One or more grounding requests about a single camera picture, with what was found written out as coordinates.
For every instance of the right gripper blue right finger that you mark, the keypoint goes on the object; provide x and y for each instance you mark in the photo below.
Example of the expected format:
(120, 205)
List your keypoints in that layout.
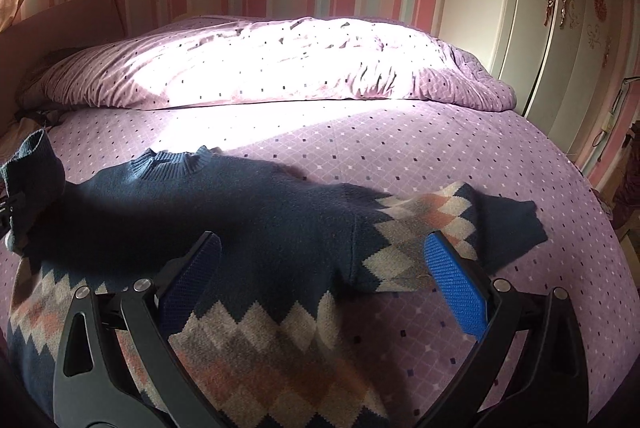
(527, 366)

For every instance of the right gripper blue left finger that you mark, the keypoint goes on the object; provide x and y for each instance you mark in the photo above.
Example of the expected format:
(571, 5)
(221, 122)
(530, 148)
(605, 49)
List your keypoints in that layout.
(93, 386)

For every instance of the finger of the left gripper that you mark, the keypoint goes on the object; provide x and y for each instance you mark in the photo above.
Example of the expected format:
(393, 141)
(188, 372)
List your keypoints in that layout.
(8, 206)

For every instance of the navy argyle knit sweater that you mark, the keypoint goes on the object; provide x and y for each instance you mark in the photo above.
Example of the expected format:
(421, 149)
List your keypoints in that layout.
(240, 257)

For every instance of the purple dotted bed sheet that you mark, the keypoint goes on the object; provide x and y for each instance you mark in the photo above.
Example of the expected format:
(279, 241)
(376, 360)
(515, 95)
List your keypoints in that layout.
(400, 342)

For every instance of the brown padded headboard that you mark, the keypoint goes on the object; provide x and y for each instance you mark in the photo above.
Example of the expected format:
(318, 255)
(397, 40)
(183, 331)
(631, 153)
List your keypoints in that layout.
(78, 23)

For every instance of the purple dotted folded duvet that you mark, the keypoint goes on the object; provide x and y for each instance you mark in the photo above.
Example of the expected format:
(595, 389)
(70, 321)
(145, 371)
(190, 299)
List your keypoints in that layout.
(213, 61)

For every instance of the white decorated wardrobe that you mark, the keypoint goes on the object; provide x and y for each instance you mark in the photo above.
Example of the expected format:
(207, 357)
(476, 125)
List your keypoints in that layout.
(555, 53)

